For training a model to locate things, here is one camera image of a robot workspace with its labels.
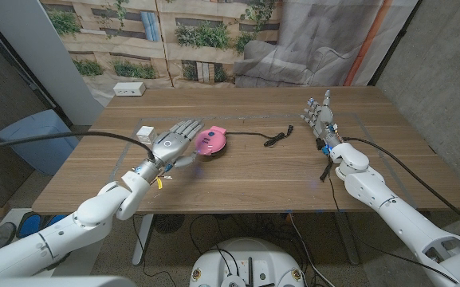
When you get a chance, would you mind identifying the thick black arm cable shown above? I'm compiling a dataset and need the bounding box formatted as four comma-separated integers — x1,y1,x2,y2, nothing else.
343,136,460,235
0,130,157,161

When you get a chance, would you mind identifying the pink mini sandwich press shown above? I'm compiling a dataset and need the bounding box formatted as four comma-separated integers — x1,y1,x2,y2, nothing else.
194,125,228,157

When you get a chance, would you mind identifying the white partition panel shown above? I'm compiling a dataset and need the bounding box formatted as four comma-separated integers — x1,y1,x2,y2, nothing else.
0,0,105,127

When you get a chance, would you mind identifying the blue plastic bin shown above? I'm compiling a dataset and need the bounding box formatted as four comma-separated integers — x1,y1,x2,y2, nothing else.
0,109,80,176

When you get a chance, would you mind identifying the blue foot pedal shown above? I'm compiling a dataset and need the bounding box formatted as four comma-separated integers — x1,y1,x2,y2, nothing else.
45,214,68,231
16,213,41,239

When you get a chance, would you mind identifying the black press power cord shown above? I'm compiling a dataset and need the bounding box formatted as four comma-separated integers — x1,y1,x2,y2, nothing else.
225,124,294,147

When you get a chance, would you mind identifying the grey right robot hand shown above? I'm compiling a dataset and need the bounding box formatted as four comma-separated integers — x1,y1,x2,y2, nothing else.
300,89,344,151

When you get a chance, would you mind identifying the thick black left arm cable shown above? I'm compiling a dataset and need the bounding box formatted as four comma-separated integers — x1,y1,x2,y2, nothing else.
0,130,157,161

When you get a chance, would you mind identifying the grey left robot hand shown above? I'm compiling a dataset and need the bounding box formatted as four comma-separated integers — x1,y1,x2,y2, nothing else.
149,118,206,171

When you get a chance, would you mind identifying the white power outlet box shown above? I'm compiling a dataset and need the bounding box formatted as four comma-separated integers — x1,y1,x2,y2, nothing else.
112,81,147,97

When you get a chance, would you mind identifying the black round ribbed disc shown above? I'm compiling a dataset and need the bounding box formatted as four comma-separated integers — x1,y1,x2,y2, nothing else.
152,214,186,234

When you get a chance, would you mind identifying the printed fabric backdrop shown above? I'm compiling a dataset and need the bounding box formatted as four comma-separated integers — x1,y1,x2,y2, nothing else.
40,0,420,107

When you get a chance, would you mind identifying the white robot torso base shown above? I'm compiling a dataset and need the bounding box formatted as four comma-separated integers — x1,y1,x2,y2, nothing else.
188,237,306,287

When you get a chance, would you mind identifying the black right wrist strap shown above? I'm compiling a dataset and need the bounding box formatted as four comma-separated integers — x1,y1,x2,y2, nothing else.
319,157,334,183

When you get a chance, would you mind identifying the small white block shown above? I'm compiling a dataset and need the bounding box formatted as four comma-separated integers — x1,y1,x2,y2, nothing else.
136,125,158,145

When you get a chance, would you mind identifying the black backdrop stand pole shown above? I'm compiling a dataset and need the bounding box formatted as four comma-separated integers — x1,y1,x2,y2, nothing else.
368,0,424,87

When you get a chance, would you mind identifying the grey table leg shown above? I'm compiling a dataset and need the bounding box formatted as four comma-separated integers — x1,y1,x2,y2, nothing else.
132,214,155,267
335,210,360,266

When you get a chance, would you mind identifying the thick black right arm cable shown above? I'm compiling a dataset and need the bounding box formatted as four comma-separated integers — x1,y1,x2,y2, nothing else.
343,136,460,235

